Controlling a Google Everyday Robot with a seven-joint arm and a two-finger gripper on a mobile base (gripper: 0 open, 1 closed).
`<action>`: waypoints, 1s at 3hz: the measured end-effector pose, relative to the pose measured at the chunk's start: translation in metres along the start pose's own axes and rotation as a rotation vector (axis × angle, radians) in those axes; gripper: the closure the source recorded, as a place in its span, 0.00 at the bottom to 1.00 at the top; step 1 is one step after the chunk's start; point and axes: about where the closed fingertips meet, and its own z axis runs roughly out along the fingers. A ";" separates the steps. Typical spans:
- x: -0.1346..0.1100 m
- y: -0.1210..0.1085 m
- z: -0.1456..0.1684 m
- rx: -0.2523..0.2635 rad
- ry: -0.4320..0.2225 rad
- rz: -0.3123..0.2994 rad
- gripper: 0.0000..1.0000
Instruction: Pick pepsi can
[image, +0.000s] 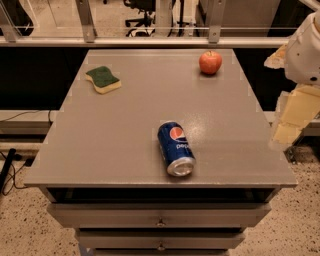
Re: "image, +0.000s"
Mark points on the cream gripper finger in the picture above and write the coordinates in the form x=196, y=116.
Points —
x=294, y=111

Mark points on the blue pepsi can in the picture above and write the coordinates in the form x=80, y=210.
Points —
x=175, y=149

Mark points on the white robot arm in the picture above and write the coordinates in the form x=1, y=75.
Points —
x=302, y=65

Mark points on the red apple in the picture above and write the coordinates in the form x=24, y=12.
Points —
x=210, y=62

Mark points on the metal railing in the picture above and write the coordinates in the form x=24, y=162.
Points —
x=141, y=23

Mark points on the upper drawer knob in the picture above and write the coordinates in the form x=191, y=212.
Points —
x=160, y=223

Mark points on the drawer knob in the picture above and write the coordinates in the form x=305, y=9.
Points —
x=161, y=247
x=160, y=223

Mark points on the green yellow sponge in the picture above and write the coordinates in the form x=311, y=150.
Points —
x=103, y=80

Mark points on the lower drawer knob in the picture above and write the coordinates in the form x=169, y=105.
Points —
x=161, y=247

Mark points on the grey drawer cabinet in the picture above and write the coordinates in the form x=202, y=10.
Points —
x=103, y=172

